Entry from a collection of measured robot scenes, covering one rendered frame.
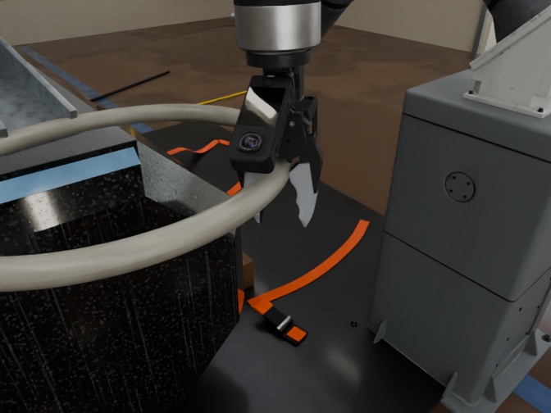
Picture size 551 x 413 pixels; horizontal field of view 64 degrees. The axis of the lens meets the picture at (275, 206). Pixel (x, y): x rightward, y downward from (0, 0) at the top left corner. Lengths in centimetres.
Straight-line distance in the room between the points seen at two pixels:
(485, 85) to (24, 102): 94
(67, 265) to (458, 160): 91
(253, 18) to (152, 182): 54
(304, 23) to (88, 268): 30
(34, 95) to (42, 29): 544
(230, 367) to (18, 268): 112
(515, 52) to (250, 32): 72
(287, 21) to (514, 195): 76
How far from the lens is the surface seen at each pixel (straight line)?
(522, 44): 108
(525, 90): 109
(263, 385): 144
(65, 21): 643
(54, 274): 41
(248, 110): 46
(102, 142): 96
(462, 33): 569
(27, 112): 90
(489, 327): 129
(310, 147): 50
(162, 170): 96
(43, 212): 88
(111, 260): 40
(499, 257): 117
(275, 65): 47
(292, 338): 154
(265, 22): 46
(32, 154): 96
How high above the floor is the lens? 119
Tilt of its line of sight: 33 degrees down
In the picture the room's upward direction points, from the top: straight up
